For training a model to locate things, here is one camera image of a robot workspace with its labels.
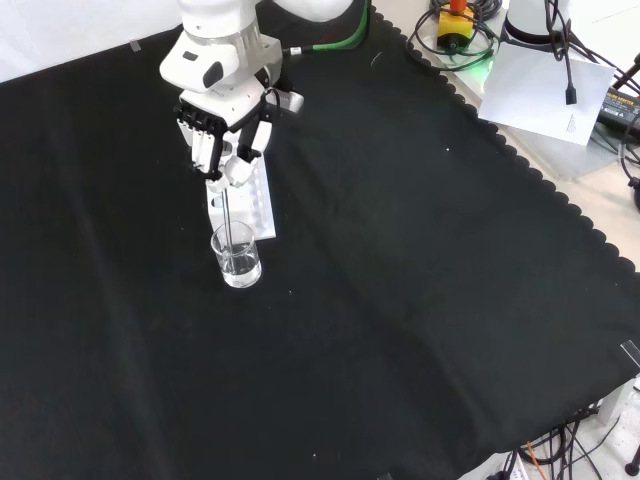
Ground pale white board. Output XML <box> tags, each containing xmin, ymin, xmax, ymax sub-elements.
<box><xmin>477</xmin><ymin>42</ymin><xmax>616</xmax><ymax>147</ymax></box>

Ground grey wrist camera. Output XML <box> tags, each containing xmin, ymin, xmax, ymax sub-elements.
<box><xmin>272</xmin><ymin>89</ymin><xmax>306</xmax><ymax>114</ymax></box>

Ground black power adapter brick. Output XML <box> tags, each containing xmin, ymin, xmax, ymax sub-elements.
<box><xmin>597</xmin><ymin>85</ymin><xmax>640</xmax><ymax>126</ymax></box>

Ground clear glass beaker with water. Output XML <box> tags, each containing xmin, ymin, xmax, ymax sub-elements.
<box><xmin>210</xmin><ymin>222</ymin><xmax>263</xmax><ymax>289</ymax></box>

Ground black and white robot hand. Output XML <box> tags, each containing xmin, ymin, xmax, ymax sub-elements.
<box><xmin>159</xmin><ymin>37</ymin><xmax>284</xmax><ymax>195</ymax></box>

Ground black cable with plug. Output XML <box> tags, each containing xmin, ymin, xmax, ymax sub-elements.
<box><xmin>547</xmin><ymin>0</ymin><xmax>581</xmax><ymax>106</ymax></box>

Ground green cable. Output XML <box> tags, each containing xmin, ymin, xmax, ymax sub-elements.
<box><xmin>282</xmin><ymin>0</ymin><xmax>374</xmax><ymax>55</ymax></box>

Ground black bench cloth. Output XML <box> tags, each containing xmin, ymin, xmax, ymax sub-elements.
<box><xmin>0</xmin><ymin>0</ymin><xmax>640</xmax><ymax>480</ymax></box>

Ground clear glass rod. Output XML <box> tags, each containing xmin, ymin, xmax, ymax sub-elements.
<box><xmin>223</xmin><ymin>187</ymin><xmax>236</xmax><ymax>261</ymax></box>

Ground black coiled cable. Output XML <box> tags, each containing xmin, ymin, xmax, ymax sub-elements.
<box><xmin>407</xmin><ymin>0</ymin><xmax>506</xmax><ymax>66</ymax></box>

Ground white test tube rack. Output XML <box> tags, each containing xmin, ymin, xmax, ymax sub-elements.
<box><xmin>204</xmin><ymin>142</ymin><xmax>278</xmax><ymax>241</ymax></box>

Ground white power strip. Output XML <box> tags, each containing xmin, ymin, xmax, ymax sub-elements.
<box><xmin>487</xmin><ymin>452</ymin><xmax>531</xmax><ymax>480</ymax></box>

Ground yellow stop button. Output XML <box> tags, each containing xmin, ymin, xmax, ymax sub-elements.
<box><xmin>437</xmin><ymin>0</ymin><xmax>476</xmax><ymax>51</ymax></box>

